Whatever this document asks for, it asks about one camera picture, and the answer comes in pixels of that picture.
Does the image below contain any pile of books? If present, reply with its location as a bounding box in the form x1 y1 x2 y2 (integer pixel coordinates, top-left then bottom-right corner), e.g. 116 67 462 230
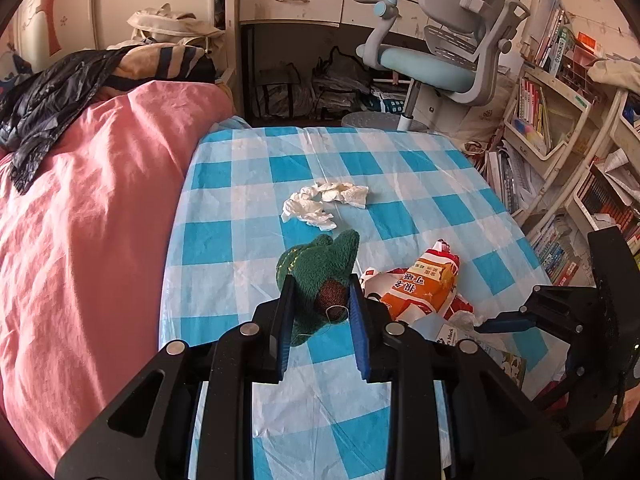
529 214 587 287

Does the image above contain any blue white checkered tablecloth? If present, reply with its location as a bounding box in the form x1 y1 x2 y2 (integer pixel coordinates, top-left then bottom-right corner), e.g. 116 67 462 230
159 125 568 480

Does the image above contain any black bag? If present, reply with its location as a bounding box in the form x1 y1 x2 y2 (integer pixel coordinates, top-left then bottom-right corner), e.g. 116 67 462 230
312 47 373 117
252 62 303 121

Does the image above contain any white desk with drawers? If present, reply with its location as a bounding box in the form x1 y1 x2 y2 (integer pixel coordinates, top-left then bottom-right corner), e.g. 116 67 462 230
225 0 436 126

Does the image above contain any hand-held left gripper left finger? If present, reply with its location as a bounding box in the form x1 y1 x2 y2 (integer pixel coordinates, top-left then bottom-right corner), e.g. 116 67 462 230
55 275 297 480

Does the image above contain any striped pillow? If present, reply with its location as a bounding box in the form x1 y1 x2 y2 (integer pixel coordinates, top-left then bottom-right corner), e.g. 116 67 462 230
107 42 216 82

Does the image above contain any cream cloth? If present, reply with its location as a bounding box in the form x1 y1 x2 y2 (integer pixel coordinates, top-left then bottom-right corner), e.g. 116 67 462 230
587 57 640 95

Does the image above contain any green plush toy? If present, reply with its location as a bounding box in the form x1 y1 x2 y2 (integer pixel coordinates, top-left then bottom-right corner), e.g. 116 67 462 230
276 229 361 347

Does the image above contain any white tissue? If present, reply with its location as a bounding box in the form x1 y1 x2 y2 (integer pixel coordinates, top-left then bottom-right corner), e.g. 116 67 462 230
314 180 369 208
281 186 336 232

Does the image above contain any pink blanket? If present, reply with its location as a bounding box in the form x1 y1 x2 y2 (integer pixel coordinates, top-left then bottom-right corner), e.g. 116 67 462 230
0 80 236 478

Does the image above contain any white printed packet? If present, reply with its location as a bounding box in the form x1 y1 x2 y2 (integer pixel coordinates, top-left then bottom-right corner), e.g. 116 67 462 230
434 324 527 391

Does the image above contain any black puffer jacket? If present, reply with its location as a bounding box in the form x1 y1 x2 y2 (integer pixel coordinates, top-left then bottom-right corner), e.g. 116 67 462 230
0 50 136 193

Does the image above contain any row of upright books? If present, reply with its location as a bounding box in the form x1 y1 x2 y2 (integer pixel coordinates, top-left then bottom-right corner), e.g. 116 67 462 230
529 0 582 77

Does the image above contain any orange white snack bag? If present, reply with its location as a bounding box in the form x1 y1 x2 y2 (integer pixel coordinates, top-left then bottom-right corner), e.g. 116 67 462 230
361 239 473 323

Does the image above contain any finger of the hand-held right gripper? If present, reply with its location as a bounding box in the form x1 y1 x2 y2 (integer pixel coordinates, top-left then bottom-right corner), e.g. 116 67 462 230
530 332 623 411
475 284 601 342

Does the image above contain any white book cart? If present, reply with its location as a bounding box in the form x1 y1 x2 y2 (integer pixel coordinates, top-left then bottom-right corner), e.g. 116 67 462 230
500 65 601 223
570 90 640 246

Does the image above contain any grey blue office chair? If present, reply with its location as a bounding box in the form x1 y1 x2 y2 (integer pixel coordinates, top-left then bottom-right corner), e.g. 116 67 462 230
350 0 531 133

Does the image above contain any white plastic wrapper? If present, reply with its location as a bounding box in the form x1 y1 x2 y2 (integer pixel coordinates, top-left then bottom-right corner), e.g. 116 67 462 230
447 310 487 333

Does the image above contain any beige canvas bag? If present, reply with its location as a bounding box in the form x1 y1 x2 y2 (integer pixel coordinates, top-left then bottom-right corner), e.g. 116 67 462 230
127 4 226 52

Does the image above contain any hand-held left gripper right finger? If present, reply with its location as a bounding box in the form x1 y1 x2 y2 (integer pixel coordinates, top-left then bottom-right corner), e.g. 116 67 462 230
349 273 584 480

